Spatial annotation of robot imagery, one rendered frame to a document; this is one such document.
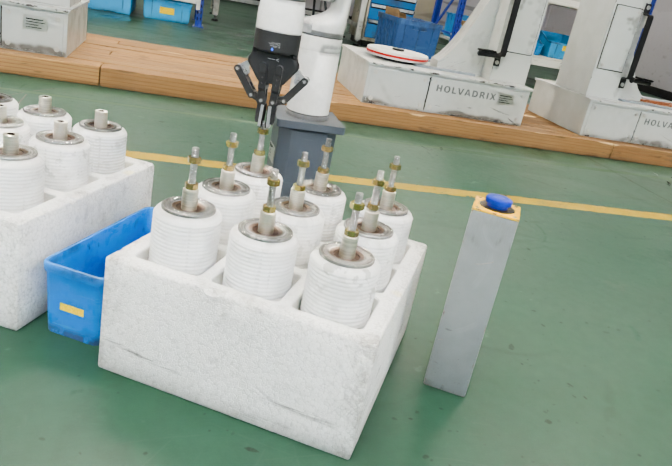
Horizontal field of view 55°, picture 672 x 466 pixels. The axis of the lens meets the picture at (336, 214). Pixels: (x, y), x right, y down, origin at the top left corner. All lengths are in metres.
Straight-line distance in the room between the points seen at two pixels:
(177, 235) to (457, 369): 0.49
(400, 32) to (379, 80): 2.44
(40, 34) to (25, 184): 1.85
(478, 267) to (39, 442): 0.64
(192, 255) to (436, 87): 2.27
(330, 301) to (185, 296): 0.20
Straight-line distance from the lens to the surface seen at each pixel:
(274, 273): 0.87
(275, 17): 1.05
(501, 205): 0.99
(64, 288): 1.06
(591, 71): 3.49
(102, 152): 1.25
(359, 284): 0.83
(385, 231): 0.97
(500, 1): 3.29
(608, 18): 3.49
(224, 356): 0.90
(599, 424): 1.18
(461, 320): 1.04
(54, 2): 2.93
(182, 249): 0.91
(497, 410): 1.11
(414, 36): 5.44
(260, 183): 1.10
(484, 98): 3.16
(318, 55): 1.35
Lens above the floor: 0.59
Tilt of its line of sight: 20 degrees down
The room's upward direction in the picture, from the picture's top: 11 degrees clockwise
